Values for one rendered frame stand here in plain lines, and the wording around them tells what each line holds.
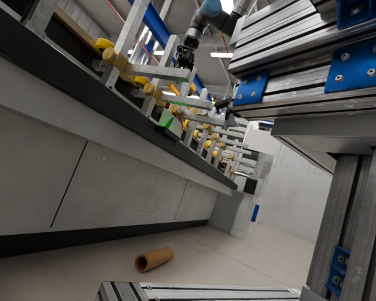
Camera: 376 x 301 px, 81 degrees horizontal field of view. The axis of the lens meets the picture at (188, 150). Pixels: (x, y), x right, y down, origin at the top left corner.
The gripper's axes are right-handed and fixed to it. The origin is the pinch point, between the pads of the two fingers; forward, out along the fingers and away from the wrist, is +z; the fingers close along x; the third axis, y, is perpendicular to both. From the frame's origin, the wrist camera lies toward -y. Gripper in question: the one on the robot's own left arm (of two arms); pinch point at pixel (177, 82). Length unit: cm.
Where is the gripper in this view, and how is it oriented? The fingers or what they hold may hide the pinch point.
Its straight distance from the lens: 106.1
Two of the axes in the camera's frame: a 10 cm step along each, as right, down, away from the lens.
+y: -0.4, -1.6, -9.9
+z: -3.3, 9.3, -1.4
